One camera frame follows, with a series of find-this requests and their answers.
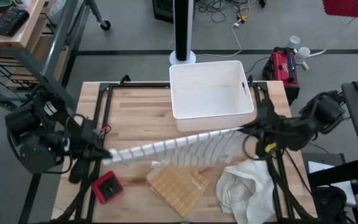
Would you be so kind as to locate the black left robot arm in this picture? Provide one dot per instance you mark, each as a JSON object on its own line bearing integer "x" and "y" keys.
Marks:
{"x": 33, "y": 149}

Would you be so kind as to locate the white perforated plastic basket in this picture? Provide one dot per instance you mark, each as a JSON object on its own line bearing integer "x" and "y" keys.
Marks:
{"x": 210, "y": 93}

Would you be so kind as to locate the yellow checked towel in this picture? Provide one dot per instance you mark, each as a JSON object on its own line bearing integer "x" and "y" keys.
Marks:
{"x": 179, "y": 189}

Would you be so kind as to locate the red black square device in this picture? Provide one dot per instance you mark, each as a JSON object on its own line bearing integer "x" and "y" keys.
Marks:
{"x": 107, "y": 188}

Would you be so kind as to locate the red acoustic panel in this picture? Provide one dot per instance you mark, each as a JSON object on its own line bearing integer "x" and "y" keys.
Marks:
{"x": 350, "y": 7}

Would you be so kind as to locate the black backpack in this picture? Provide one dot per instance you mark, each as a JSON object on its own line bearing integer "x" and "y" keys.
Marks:
{"x": 329, "y": 203}

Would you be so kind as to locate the white towel with brown stripes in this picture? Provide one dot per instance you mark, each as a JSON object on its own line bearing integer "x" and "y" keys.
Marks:
{"x": 166, "y": 146}

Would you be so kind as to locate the black box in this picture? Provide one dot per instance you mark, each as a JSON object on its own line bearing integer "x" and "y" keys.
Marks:
{"x": 163, "y": 11}

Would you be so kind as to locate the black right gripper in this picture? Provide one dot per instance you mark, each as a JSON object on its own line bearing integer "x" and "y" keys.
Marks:
{"x": 269, "y": 127}

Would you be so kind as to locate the green tray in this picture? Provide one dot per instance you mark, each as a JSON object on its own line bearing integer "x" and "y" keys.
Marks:
{"x": 2, "y": 3}

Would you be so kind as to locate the off-white crumpled towel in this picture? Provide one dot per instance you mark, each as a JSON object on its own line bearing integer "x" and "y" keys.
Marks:
{"x": 244, "y": 193}

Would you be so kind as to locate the red black tool case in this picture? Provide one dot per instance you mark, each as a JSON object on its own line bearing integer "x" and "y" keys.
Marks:
{"x": 280, "y": 67}

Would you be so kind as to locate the black keypad device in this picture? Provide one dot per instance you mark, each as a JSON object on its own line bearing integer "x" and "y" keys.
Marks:
{"x": 9, "y": 21}

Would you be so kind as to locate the white plastic bottle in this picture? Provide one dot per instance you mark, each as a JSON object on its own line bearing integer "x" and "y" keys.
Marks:
{"x": 303, "y": 53}

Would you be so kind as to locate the yellow plug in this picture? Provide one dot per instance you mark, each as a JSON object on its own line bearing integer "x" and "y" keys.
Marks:
{"x": 242, "y": 18}

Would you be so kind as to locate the wooden workbench with grey legs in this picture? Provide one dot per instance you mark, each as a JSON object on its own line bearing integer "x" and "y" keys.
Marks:
{"x": 33, "y": 18}

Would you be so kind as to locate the black caster wheel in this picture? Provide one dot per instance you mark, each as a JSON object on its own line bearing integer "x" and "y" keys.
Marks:
{"x": 105, "y": 25}

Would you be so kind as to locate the tower fan with round base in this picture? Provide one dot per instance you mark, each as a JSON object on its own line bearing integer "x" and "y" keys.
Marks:
{"x": 181, "y": 31}

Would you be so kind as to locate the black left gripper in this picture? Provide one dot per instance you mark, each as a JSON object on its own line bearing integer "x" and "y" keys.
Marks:
{"x": 84, "y": 140}

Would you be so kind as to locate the white paper sheet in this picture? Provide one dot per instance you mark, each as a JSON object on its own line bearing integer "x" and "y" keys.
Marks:
{"x": 317, "y": 166}

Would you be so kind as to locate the white plastic cup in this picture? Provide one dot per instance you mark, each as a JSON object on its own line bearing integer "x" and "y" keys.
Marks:
{"x": 294, "y": 41}

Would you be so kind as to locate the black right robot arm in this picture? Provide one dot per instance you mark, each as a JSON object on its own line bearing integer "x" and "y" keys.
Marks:
{"x": 322, "y": 112}

